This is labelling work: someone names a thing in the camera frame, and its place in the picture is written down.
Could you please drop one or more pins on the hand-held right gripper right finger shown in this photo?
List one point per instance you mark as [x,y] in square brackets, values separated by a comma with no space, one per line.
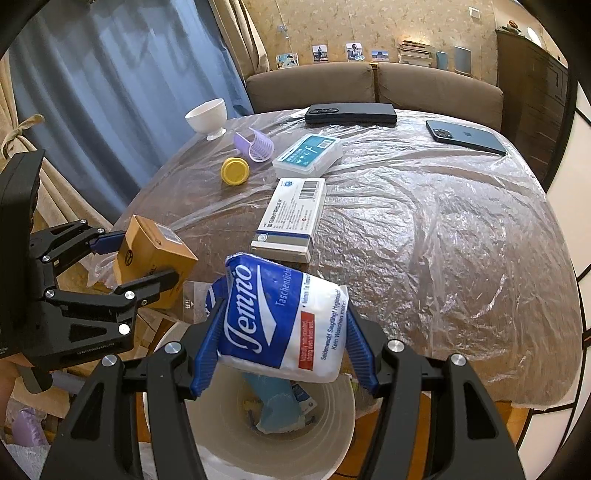
[364,360]

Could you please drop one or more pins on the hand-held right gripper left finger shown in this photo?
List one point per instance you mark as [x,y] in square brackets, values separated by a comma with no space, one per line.
[207,360]

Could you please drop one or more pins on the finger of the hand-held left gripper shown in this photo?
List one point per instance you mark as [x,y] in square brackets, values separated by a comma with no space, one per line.
[108,243]
[152,282]

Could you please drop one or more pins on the small brown cardboard box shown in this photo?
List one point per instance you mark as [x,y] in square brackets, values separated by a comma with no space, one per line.
[147,249]

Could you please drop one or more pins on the white trash bin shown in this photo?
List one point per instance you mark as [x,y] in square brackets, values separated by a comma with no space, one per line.
[323,415]

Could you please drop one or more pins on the blue white tissue pack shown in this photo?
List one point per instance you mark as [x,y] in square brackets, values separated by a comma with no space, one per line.
[277,318]

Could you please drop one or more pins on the yellow jar lid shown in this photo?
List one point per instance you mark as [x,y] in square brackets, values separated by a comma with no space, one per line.
[234,170]

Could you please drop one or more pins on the white blue medicine box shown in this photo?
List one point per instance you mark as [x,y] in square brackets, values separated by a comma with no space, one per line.
[288,217]

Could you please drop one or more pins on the purple hair roller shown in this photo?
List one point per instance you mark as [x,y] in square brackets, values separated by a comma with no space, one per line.
[258,147]
[27,427]

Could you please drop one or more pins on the clear plastic box teal label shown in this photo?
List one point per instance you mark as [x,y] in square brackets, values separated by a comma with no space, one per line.
[304,154]

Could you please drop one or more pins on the silver foil packet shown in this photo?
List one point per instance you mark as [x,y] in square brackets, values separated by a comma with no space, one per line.
[194,300]

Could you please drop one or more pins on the teal packet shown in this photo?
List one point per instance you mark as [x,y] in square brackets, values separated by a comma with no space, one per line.
[277,406]

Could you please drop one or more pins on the clear plastic table cover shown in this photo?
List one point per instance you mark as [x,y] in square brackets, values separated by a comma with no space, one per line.
[438,230]

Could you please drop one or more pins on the blue curtain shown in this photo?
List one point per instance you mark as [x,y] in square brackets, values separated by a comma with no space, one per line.
[115,92]

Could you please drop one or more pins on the white footed ceramic bowl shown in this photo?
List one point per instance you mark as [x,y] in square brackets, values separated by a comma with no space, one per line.
[205,115]

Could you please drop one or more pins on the dark blue smartphone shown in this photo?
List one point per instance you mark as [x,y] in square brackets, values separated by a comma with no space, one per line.
[466,137]

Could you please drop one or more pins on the black folding phone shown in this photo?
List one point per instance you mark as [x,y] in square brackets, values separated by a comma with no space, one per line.
[351,114]

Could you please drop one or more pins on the teal bordered photo card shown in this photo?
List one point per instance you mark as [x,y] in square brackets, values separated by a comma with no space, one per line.
[287,61]

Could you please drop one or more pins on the brown sofa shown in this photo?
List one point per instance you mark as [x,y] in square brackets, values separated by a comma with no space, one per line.
[438,87]

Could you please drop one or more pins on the small standing photo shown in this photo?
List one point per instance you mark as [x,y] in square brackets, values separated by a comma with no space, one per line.
[354,51]
[320,53]

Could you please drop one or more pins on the building photo card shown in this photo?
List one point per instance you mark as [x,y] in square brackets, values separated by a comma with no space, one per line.
[379,56]

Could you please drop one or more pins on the stack of books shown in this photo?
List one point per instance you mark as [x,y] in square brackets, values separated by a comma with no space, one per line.
[415,53]

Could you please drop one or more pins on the dark wooden cabinet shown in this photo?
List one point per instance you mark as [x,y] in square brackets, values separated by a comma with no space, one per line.
[531,92]

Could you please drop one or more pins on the small figurine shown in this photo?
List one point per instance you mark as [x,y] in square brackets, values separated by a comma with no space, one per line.
[512,26]

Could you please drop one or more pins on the white round plate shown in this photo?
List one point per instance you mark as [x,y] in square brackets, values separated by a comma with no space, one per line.
[531,34]

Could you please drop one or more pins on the wall hook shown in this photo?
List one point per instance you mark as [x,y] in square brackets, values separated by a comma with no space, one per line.
[282,31]

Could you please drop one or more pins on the white wall switch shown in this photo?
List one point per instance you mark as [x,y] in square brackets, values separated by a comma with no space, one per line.
[474,12]

